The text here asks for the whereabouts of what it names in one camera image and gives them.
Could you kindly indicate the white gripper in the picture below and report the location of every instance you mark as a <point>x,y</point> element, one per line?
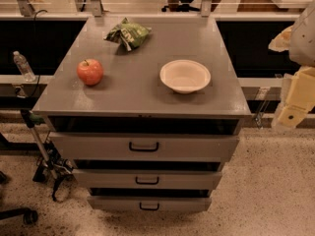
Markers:
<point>303,41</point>

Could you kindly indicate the grey drawer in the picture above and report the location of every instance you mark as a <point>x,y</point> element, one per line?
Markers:
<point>147,179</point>
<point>144,147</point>
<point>149,203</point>

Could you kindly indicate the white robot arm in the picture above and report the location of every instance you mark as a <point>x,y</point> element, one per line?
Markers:
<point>299,41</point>

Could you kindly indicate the grey drawer cabinet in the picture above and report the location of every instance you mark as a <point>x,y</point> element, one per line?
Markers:
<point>131,98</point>

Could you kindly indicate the grey top drawer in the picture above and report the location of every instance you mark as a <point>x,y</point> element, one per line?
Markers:
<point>144,147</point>

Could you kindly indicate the grey bottom drawer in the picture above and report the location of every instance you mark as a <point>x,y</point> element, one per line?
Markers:
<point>149,203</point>

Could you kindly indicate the white paper bowl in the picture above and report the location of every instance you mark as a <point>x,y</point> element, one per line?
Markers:
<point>184,76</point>

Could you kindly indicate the green chip bag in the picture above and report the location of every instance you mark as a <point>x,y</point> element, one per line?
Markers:
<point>131,35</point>

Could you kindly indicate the red apple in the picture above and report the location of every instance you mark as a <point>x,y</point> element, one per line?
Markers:
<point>90,72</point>

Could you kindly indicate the clear plastic water bottle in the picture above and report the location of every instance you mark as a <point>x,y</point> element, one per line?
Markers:
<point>24,66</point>

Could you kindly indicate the black office chair base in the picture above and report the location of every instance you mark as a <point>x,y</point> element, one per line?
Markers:
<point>29,216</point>

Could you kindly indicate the metal clamp on rail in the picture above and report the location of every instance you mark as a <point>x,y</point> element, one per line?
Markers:
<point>268,90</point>

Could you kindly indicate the grabber tool with green handle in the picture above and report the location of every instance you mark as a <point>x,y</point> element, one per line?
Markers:
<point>51,160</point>

